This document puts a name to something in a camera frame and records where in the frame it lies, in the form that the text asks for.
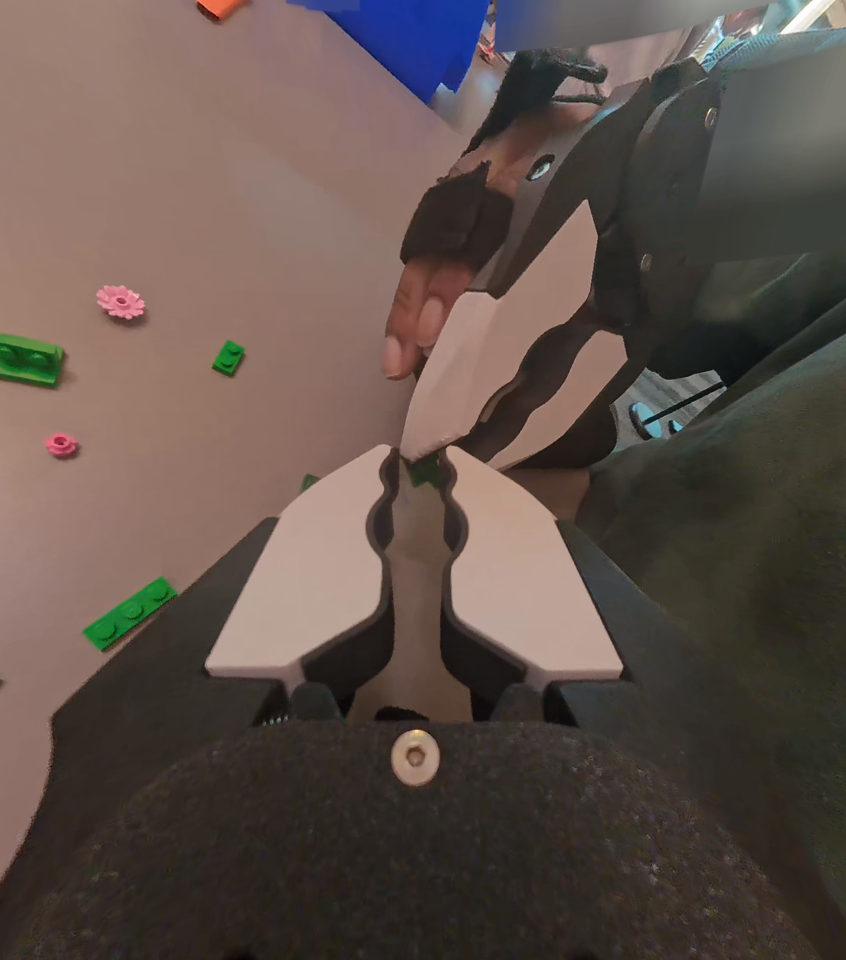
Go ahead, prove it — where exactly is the green toy bracket brick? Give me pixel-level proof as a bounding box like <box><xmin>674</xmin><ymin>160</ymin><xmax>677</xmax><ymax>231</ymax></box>
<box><xmin>0</xmin><ymin>331</ymin><xmax>67</xmax><ymax>390</ymax></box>

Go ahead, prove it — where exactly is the grey desk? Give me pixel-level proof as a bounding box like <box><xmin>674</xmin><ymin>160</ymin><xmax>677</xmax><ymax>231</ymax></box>
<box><xmin>0</xmin><ymin>0</ymin><xmax>596</xmax><ymax>931</ymax></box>

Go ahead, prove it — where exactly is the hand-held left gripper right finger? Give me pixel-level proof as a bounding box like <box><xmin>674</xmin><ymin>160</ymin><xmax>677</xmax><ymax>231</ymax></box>
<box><xmin>438</xmin><ymin>446</ymin><xmax>626</xmax><ymax>712</ymax></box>

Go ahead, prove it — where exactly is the large pink toy flower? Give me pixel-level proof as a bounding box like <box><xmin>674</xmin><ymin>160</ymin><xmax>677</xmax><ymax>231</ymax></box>
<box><xmin>96</xmin><ymin>283</ymin><xmax>147</xmax><ymax>324</ymax></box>

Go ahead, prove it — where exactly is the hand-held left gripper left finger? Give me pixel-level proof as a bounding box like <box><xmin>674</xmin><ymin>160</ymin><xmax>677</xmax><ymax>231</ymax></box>
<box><xmin>204</xmin><ymin>442</ymin><xmax>400</xmax><ymax>715</ymax></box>

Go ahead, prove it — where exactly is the blue plastic bin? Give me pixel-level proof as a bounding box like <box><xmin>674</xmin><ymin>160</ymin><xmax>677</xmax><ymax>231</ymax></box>
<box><xmin>321</xmin><ymin>0</ymin><xmax>493</xmax><ymax>106</ymax></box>

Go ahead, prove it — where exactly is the person's right hand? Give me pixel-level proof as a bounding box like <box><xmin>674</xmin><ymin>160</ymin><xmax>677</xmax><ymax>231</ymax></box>
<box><xmin>381</xmin><ymin>45</ymin><xmax>611</xmax><ymax>381</ymax></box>

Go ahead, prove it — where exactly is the green narrow toy plate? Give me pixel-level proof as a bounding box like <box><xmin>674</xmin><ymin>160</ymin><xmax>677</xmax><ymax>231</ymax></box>
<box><xmin>81</xmin><ymin>575</ymin><xmax>179</xmax><ymax>653</ymax></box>

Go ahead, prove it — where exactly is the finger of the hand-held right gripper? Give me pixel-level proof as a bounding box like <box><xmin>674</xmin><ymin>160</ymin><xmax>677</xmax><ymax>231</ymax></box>
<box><xmin>399</xmin><ymin>197</ymin><xmax>602</xmax><ymax>462</ymax></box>
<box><xmin>468</xmin><ymin>322</ymin><xmax>632</xmax><ymax>472</ymax></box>

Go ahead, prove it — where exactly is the person's green sweatshirt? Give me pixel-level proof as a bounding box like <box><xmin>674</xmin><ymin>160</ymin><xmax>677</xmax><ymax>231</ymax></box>
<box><xmin>573</xmin><ymin>247</ymin><xmax>846</xmax><ymax>960</ymax></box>

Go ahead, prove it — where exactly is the small green toy brick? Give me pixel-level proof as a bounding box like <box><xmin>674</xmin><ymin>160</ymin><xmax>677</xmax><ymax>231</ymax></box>
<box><xmin>405</xmin><ymin>448</ymin><xmax>445</xmax><ymax>490</ymax></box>

